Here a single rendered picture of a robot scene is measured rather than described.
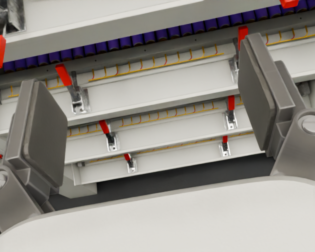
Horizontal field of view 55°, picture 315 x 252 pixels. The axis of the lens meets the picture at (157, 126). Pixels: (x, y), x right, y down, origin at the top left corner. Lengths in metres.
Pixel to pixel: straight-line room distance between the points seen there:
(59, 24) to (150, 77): 0.21
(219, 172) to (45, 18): 0.79
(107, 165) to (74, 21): 0.61
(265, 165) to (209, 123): 0.40
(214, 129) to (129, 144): 0.19
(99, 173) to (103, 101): 0.42
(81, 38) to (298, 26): 0.34
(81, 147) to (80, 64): 0.26
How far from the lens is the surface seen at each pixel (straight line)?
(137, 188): 1.03
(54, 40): 0.37
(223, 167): 1.03
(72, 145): 0.73
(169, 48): 0.50
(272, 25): 0.53
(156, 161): 0.88
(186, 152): 0.87
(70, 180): 0.87
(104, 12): 0.34
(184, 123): 0.69
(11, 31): 0.37
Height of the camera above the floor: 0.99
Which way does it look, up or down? 66 degrees down
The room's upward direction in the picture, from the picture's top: 20 degrees counter-clockwise
